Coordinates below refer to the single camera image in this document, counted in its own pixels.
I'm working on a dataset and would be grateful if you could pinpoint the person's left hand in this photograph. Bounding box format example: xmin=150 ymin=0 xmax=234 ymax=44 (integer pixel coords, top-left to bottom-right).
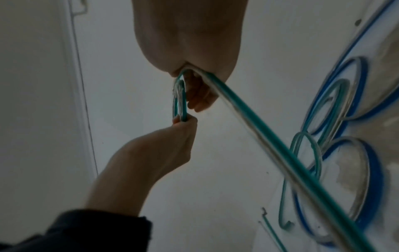
xmin=102 ymin=115 xmax=199 ymax=188

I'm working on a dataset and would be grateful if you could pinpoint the clear blue striped tube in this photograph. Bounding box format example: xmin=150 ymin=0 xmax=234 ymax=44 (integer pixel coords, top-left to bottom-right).
xmin=293 ymin=0 xmax=399 ymax=247

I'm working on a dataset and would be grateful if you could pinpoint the bent grey wire stub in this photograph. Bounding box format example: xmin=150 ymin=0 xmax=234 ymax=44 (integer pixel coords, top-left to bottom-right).
xmin=69 ymin=0 xmax=89 ymax=14

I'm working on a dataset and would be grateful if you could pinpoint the person's left forearm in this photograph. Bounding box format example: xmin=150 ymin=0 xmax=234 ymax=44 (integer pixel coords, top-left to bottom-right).
xmin=83 ymin=169 xmax=157 ymax=218

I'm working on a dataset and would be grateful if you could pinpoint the person's right hand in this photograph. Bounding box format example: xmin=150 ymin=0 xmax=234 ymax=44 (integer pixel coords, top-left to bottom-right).
xmin=131 ymin=0 xmax=247 ymax=113

